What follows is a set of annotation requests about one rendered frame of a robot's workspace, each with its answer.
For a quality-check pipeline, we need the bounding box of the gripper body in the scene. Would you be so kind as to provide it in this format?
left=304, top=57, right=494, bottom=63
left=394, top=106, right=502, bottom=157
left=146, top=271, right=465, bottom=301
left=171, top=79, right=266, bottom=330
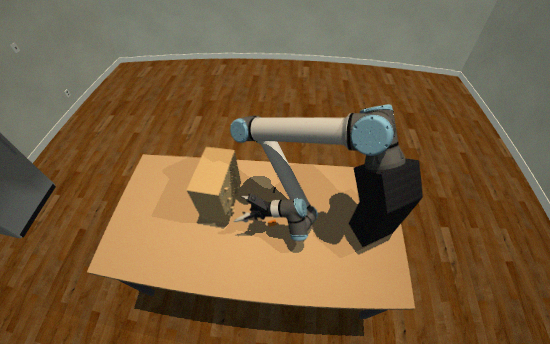
left=249, top=202, right=272, bottom=220

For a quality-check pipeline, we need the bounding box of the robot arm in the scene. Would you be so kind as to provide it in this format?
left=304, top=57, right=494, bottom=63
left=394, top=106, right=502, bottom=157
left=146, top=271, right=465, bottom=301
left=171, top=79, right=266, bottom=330
left=230, top=105, right=406, bottom=241

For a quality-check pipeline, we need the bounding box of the tan chest of drawers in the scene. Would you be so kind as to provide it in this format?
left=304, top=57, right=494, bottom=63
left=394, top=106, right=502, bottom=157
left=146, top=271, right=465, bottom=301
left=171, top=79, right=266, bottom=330
left=187, top=147, right=235, bottom=223

